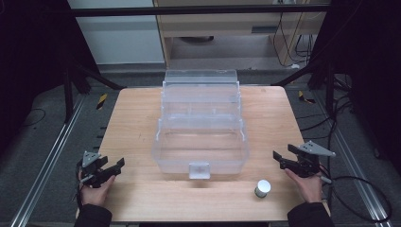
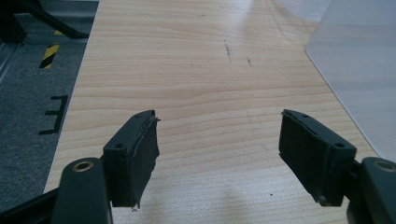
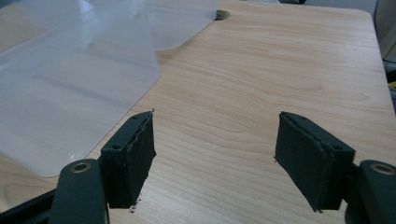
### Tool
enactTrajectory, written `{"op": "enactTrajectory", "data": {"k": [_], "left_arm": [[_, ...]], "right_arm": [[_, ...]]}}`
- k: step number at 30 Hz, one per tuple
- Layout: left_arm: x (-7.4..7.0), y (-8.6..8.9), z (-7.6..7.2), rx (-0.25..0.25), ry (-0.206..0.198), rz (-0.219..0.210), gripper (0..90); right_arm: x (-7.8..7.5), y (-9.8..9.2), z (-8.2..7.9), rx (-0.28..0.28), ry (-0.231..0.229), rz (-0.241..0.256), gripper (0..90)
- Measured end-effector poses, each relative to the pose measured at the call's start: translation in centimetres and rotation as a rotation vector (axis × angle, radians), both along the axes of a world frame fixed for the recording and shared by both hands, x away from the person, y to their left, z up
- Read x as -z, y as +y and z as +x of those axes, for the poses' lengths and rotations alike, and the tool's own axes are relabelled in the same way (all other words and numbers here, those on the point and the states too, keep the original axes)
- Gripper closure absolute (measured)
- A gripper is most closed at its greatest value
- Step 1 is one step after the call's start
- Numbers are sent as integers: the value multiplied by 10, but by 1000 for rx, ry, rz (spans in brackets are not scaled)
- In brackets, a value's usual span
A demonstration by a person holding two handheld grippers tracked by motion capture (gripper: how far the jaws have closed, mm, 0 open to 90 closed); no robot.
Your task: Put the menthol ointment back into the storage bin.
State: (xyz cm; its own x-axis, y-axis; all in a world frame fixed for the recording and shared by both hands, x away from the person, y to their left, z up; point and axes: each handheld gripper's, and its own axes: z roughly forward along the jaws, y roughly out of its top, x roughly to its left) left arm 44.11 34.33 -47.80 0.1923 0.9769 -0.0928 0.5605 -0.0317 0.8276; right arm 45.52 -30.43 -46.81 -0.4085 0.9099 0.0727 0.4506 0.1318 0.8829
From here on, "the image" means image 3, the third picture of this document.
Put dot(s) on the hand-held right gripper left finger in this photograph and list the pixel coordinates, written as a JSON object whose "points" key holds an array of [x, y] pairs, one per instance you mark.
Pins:
{"points": [[127, 168]]}

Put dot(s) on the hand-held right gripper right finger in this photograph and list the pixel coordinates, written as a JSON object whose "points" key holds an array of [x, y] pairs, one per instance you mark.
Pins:
{"points": [[311, 161]]}

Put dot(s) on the translucent plastic sheet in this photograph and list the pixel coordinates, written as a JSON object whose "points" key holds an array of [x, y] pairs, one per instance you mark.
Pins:
{"points": [[71, 102], [186, 21]]}

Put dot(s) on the dark object at desk edge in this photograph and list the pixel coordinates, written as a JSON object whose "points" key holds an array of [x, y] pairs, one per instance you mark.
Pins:
{"points": [[391, 84]]}

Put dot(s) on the grey chair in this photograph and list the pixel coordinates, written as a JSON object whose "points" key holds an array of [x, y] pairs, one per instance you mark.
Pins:
{"points": [[386, 28]]}

